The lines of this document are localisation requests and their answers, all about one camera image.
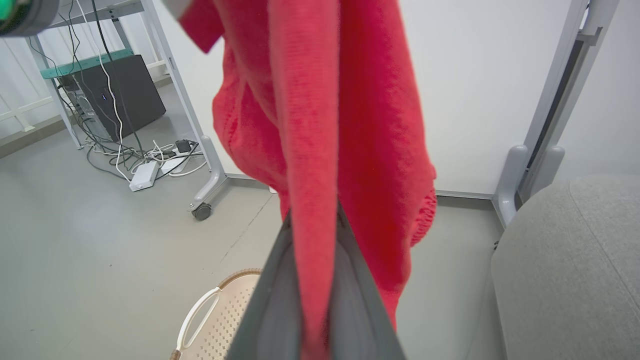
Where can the black caster wheel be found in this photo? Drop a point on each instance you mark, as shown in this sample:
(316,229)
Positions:
(202,212)

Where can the grey partition frame post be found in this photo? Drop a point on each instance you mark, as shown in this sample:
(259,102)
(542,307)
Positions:
(550,165)
(515,170)

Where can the white power strip box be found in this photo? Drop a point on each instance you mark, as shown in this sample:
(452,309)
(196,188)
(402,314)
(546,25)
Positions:
(144,176)

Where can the beige perforated laundry basket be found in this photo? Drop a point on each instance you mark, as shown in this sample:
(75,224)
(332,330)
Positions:
(220,320)

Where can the white rail frame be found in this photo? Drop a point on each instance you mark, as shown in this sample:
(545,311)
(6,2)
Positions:
(22,111)

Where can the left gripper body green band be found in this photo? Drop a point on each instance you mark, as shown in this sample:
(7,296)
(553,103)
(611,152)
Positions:
(30,17)

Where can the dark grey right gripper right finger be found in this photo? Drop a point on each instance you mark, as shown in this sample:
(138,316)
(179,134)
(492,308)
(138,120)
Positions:
(357,320)

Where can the black computer tower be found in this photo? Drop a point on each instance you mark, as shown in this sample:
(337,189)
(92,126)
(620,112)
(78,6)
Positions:
(135,95)

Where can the black power adapter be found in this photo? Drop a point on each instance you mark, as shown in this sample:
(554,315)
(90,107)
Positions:
(183,145)

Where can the grey partition post with caster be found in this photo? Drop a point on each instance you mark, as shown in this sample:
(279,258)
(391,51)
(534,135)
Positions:
(212,165)

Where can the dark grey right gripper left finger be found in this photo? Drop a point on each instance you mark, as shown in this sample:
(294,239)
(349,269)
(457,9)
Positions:
(272,320)

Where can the flat white power strip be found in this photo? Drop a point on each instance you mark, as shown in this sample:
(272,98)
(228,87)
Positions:
(172,165)

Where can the red knit sweater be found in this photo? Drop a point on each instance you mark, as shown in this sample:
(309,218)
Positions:
(370,125)

